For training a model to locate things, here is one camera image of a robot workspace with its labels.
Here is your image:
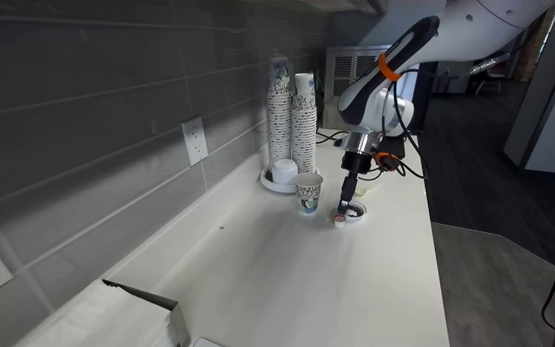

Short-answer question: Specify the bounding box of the white round plate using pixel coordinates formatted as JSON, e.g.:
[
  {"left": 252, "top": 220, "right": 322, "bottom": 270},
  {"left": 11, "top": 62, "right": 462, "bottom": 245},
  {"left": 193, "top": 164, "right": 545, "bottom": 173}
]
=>
[{"left": 258, "top": 166, "right": 301, "bottom": 197}]

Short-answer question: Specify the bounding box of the small white upturned cup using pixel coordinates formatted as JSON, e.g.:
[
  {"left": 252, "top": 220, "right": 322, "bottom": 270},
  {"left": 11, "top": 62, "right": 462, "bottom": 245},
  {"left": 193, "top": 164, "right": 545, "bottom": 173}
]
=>
[{"left": 270, "top": 158, "right": 299, "bottom": 185}]

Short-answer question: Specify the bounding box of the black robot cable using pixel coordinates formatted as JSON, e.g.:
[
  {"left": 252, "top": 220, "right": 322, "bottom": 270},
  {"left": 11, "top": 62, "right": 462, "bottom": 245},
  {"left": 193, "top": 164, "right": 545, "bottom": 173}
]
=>
[{"left": 389, "top": 65, "right": 428, "bottom": 181}]

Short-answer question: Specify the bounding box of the tall wrapped paper cup stack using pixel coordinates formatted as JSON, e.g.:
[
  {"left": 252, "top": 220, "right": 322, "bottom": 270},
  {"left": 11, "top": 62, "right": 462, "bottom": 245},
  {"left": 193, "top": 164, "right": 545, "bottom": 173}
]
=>
[{"left": 266, "top": 56, "right": 291, "bottom": 162}]

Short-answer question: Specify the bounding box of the black power cord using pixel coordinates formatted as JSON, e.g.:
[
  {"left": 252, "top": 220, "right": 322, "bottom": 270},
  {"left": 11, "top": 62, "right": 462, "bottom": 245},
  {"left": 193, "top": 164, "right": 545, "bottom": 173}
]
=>
[{"left": 314, "top": 127, "right": 351, "bottom": 146}]

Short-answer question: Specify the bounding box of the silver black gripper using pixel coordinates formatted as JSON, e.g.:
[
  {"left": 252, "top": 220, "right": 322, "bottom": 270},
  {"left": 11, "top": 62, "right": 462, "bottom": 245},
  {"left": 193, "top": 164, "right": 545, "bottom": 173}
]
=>
[{"left": 337, "top": 129, "right": 381, "bottom": 214}]

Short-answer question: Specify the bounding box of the white napkin dispenser box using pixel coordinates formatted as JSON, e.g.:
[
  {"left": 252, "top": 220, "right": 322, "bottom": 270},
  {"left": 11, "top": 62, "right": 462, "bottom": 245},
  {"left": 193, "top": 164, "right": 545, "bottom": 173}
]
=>
[{"left": 100, "top": 277, "right": 225, "bottom": 347}]

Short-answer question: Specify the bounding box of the orange cable clip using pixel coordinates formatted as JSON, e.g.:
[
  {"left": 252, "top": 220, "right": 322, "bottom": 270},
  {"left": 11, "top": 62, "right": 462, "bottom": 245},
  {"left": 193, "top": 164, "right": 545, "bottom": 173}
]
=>
[{"left": 378, "top": 54, "right": 401, "bottom": 83}]

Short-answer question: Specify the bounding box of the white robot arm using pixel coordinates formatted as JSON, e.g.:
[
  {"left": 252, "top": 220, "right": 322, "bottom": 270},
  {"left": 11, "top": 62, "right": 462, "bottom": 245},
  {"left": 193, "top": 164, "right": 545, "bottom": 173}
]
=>
[{"left": 337, "top": 0, "right": 555, "bottom": 216}]

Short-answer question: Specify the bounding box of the shorter paper cup stack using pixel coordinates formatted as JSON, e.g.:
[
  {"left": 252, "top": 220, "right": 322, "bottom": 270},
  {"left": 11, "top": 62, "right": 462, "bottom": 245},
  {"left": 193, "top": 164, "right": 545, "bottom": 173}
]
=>
[{"left": 291, "top": 73, "right": 316, "bottom": 173}]

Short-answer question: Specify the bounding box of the single patterned paper cup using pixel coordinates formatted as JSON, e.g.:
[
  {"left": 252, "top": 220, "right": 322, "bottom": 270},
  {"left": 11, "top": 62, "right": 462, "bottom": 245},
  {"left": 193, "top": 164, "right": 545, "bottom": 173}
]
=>
[{"left": 295, "top": 173, "right": 324, "bottom": 214}]

